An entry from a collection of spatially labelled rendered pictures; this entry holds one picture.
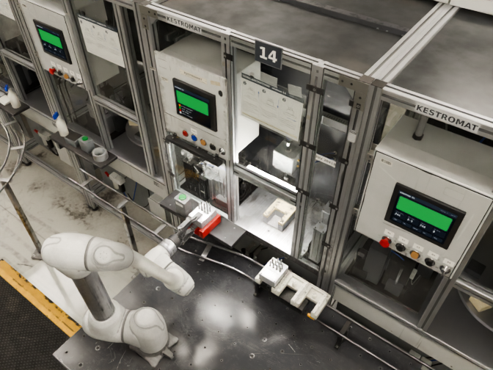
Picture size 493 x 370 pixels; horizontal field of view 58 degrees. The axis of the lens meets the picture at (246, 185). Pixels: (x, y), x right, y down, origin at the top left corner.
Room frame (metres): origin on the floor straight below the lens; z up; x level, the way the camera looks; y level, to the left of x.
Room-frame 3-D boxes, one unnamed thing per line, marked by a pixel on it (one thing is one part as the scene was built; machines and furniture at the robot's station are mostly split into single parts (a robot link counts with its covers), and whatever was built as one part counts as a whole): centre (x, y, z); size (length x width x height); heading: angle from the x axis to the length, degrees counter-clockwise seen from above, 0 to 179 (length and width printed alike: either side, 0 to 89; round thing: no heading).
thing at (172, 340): (1.01, 0.45, 0.71); 0.22 x 0.18 x 0.06; 54
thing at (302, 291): (1.23, -0.23, 0.84); 0.36 x 0.14 x 0.10; 54
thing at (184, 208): (1.72, 0.35, 0.97); 0.08 x 0.08 x 0.12; 54
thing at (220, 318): (0.95, 0.05, 0.66); 1.50 x 1.06 x 0.04; 54
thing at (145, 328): (1.03, 0.48, 0.85); 0.18 x 0.16 x 0.22; 82
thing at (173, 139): (1.74, 0.27, 1.37); 0.36 x 0.04 x 0.04; 54
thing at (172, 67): (1.85, 0.19, 1.60); 0.42 x 0.29 x 0.46; 54
